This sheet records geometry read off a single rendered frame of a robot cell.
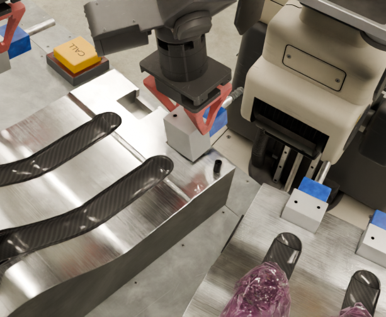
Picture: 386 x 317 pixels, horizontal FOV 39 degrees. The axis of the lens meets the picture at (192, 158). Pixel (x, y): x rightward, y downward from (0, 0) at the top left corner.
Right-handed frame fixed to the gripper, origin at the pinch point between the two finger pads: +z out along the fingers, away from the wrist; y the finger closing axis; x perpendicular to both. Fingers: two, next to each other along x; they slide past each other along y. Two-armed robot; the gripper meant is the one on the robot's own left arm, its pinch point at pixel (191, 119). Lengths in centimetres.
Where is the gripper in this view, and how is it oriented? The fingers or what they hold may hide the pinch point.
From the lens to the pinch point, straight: 72.8
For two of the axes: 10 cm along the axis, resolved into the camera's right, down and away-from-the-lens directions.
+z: 0.9, 6.5, 7.6
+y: 7.1, 4.9, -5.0
